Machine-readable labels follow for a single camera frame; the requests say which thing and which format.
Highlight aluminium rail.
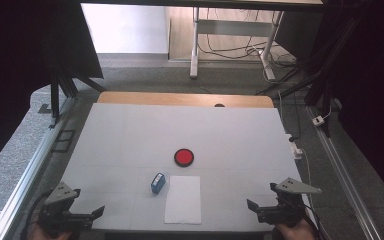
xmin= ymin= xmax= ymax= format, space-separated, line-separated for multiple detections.
xmin=0 ymin=96 xmax=78 ymax=240
xmin=305 ymin=105 xmax=384 ymax=240

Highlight person's right hand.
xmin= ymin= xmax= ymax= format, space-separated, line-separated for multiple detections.
xmin=274 ymin=218 xmax=316 ymax=240

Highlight white power strip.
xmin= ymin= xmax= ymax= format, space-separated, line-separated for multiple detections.
xmin=285 ymin=133 xmax=304 ymax=161

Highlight black curtain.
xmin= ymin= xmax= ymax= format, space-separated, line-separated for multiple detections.
xmin=0 ymin=0 xmax=105 ymax=178
xmin=273 ymin=0 xmax=384 ymax=208

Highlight black metal stand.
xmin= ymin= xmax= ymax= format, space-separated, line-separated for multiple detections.
xmin=38 ymin=66 xmax=107 ymax=130

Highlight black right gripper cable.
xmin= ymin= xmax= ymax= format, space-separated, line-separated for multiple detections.
xmin=301 ymin=202 xmax=325 ymax=240

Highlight white paper sheet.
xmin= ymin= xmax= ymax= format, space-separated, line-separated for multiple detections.
xmin=164 ymin=175 xmax=202 ymax=225

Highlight black floor cables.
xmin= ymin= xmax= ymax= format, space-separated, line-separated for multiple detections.
xmin=198 ymin=8 xmax=298 ymax=69

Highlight round red ink pad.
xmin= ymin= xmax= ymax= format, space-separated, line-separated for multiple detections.
xmin=173 ymin=148 xmax=195 ymax=168

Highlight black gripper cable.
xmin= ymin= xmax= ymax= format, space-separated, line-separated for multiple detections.
xmin=19 ymin=189 xmax=54 ymax=240
xmin=301 ymin=202 xmax=325 ymax=240

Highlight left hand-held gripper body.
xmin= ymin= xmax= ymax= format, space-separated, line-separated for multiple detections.
xmin=37 ymin=181 xmax=94 ymax=233

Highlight white desk frame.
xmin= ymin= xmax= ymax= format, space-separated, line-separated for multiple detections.
xmin=189 ymin=6 xmax=286 ymax=82

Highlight blue stamp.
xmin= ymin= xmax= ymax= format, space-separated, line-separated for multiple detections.
xmin=150 ymin=172 xmax=167 ymax=196

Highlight white plug adapter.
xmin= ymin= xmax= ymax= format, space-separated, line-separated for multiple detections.
xmin=311 ymin=114 xmax=326 ymax=127

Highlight white power strip cable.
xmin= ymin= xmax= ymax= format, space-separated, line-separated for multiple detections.
xmin=300 ymin=149 xmax=315 ymax=201

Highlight person's left hand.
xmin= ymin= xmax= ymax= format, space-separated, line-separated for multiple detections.
xmin=28 ymin=222 xmax=74 ymax=240

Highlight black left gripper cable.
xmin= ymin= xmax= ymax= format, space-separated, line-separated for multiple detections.
xmin=19 ymin=189 xmax=54 ymax=240

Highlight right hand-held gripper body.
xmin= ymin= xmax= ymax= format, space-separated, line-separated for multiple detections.
xmin=257 ymin=177 xmax=323 ymax=229

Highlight large white table cover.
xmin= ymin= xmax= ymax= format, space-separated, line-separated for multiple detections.
xmin=59 ymin=102 xmax=309 ymax=233

